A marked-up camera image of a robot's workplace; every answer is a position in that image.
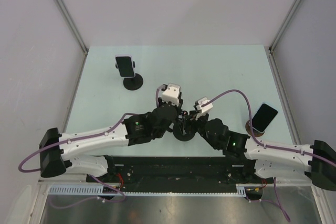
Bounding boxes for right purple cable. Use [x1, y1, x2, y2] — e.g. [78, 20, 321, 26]
[201, 89, 336, 222]

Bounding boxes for brown round phone stand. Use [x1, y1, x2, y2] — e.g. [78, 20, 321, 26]
[245, 121, 264, 137]

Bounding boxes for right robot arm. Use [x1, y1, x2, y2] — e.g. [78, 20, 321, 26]
[173, 111, 335, 191]

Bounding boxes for phone with lilac case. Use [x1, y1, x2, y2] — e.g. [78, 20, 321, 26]
[115, 55, 135, 78]

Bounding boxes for right aluminium frame post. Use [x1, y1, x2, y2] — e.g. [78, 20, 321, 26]
[268, 0, 303, 53]

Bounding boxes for black phone stand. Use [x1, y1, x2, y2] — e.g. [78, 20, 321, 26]
[173, 127, 196, 142]
[115, 61, 144, 91]

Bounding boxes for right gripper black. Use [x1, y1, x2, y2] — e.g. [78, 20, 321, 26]
[178, 110, 219, 150]

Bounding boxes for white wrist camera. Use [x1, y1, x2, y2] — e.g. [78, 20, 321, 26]
[194, 97, 213, 120]
[161, 83, 181, 106]

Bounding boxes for left aluminium frame post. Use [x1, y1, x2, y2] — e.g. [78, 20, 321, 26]
[54, 0, 89, 56]

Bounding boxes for phone with light blue case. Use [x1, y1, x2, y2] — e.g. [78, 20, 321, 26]
[252, 103, 278, 133]

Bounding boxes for aluminium frame post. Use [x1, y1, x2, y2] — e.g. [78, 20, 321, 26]
[268, 0, 303, 53]
[54, 0, 89, 56]

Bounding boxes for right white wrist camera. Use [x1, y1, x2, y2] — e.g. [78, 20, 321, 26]
[194, 97, 213, 120]

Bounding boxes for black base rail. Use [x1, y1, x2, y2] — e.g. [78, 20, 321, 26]
[98, 156, 262, 194]

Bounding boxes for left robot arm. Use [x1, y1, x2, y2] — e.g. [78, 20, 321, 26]
[39, 89, 183, 182]

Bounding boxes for white cable duct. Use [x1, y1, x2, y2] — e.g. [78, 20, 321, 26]
[48, 185, 248, 197]

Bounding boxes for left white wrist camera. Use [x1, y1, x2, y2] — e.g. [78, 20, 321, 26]
[161, 83, 181, 106]

